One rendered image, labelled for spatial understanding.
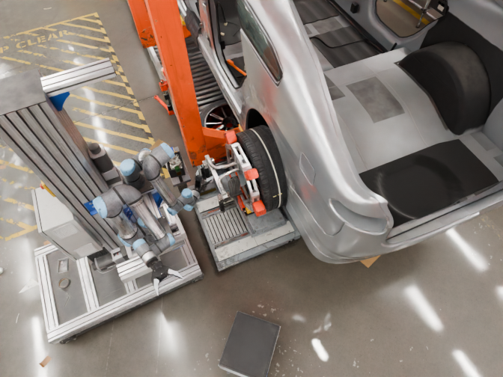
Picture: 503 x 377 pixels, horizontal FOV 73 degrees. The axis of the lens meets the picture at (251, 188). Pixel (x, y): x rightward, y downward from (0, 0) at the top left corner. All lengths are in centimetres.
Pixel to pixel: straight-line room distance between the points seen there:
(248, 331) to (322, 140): 157
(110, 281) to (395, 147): 259
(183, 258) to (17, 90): 186
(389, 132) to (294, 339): 186
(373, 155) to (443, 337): 161
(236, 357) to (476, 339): 198
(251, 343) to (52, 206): 164
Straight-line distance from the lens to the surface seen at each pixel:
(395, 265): 348
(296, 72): 202
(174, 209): 248
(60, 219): 237
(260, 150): 241
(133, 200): 204
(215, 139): 303
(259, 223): 316
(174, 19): 226
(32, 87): 185
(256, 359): 272
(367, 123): 292
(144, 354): 320
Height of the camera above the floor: 304
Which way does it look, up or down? 57 degrees down
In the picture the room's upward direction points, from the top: 2 degrees counter-clockwise
